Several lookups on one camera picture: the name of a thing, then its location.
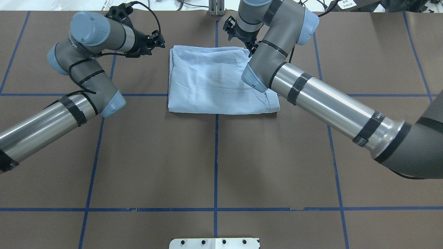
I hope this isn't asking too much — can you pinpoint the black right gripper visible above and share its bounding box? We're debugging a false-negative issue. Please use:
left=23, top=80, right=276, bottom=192
left=223, top=16, right=260, bottom=57

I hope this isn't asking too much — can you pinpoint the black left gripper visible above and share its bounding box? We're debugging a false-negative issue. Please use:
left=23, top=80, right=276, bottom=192
left=132, top=29, right=165, bottom=58

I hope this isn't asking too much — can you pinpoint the light blue button-up shirt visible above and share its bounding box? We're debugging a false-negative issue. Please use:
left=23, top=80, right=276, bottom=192
left=168, top=45, right=280, bottom=115

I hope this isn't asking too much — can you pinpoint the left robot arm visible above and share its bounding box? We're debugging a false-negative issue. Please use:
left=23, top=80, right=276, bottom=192
left=1, top=5, right=165, bottom=173

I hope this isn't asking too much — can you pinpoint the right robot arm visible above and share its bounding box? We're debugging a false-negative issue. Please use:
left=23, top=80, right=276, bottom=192
left=223, top=0, right=443, bottom=179

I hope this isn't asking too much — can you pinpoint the black box with label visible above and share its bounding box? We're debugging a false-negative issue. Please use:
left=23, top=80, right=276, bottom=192
left=326, top=0, right=382, bottom=12

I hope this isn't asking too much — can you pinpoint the aluminium frame post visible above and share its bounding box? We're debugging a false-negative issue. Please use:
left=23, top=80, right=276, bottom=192
left=208, top=0, right=226, bottom=16

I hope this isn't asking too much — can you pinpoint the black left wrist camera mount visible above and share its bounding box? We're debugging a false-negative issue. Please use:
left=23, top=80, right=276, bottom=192
left=105, top=3, right=134, bottom=26

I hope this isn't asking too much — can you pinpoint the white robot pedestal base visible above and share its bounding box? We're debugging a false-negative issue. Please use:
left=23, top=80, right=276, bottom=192
left=168, top=238, right=261, bottom=249

